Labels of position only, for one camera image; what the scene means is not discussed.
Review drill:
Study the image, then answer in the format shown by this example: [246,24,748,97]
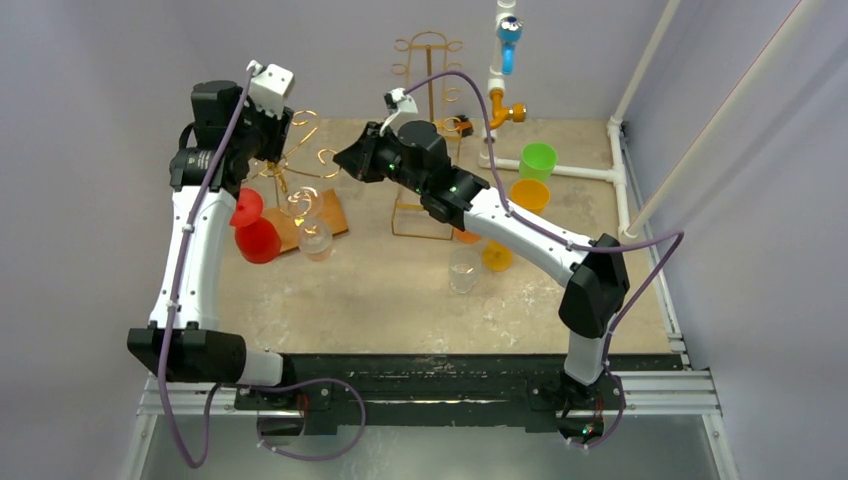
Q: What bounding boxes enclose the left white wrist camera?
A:
[247,60,295,118]

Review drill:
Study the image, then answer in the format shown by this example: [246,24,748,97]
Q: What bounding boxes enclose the clear stemmed glass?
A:
[283,187,333,262]

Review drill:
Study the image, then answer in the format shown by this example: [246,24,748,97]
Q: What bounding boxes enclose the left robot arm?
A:
[127,78,298,409]

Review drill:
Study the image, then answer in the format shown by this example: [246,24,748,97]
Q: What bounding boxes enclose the yellow goblet front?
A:
[481,240,513,272]

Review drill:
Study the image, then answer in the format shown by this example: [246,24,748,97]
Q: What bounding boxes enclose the aluminium rail frame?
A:
[117,371,740,479]

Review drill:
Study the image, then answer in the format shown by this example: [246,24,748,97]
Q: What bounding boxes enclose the orange faucet tap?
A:
[489,88,527,130]

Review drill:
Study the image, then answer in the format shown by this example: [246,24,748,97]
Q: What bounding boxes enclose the yellow goblet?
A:
[509,178,551,215]
[481,240,513,272]

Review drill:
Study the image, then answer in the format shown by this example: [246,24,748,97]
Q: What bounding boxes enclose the small black orange object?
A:
[452,114,474,138]

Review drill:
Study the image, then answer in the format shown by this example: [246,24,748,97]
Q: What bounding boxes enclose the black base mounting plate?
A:
[234,353,625,442]

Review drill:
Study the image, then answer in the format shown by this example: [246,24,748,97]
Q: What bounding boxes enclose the small clear tumbler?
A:
[448,248,481,294]

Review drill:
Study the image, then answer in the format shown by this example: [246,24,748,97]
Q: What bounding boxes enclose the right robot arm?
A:
[332,120,630,407]

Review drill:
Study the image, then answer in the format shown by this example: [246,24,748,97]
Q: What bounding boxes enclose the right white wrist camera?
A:
[379,88,419,136]

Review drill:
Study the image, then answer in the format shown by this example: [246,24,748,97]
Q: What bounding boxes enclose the green plastic cup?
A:
[518,142,558,183]

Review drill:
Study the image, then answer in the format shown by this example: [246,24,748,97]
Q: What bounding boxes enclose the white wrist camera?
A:
[247,60,295,118]
[379,88,419,136]

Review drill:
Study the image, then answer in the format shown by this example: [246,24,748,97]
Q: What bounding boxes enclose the gold tall wire rack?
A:
[383,31,465,241]

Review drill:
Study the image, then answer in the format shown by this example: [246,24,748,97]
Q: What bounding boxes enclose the yellow goblet rear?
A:
[509,178,551,215]

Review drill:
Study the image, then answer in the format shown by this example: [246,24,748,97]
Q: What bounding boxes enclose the orange plastic goblet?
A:
[453,228,481,244]

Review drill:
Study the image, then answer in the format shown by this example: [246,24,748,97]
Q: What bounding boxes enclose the white pvc pipe frame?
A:
[486,0,680,241]

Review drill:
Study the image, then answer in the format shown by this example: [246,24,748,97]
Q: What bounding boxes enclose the red plastic goblet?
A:
[229,188,281,264]

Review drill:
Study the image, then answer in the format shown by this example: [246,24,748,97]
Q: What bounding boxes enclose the gold swirl wine glass rack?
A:
[245,109,351,256]

